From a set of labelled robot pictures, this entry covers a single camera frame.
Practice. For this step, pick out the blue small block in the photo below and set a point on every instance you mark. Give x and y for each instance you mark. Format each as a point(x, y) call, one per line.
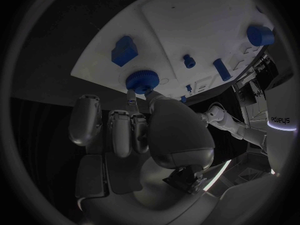
point(183, 98)

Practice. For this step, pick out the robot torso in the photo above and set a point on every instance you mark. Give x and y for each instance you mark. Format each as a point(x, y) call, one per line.
point(280, 127)

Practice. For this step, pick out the white task board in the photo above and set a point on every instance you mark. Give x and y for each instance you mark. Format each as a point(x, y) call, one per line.
point(178, 41)

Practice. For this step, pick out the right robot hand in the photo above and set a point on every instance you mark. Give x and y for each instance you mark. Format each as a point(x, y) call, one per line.
point(178, 131)

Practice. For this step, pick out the blue long cylinder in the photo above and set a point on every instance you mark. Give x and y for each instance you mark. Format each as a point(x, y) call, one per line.
point(222, 69)

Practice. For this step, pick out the blue gear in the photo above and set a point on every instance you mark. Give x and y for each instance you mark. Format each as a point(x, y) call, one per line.
point(142, 81)

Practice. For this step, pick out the blue short peg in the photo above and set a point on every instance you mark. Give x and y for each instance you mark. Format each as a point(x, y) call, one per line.
point(189, 61)

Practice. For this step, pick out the blue large cylinder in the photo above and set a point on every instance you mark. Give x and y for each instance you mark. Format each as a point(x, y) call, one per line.
point(260, 36)

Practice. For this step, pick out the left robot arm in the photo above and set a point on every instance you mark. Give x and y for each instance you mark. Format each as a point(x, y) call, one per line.
point(232, 124)

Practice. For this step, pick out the blue small plug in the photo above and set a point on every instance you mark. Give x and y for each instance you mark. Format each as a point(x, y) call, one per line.
point(188, 87)

